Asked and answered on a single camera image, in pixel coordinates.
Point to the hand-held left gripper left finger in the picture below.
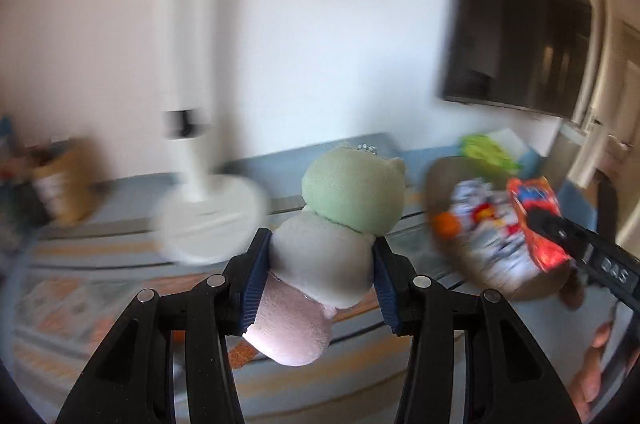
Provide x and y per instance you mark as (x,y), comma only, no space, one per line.
(257,274)

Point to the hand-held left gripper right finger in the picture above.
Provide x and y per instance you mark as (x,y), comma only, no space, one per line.
(387,289)

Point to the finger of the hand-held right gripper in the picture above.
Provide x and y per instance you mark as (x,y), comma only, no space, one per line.
(560,234)

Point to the orange snack packet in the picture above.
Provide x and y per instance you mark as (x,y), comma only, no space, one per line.
(522,204)

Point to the pastel plush toy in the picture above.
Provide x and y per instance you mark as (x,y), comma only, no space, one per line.
(325,254)

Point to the woven brown basket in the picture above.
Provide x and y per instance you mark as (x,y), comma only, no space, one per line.
(500,281)

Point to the orange fruit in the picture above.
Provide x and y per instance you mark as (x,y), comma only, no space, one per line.
(445,225)

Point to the person's right hand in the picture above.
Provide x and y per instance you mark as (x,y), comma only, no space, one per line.
(595,354)

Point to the white door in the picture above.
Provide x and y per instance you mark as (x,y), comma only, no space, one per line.
(620,78)

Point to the black television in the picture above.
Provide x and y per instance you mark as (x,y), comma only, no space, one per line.
(510,28)

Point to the cardboard pen holder box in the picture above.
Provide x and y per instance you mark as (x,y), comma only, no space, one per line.
(65,184)

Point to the white standing fan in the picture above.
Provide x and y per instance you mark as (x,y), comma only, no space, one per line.
(185,53)

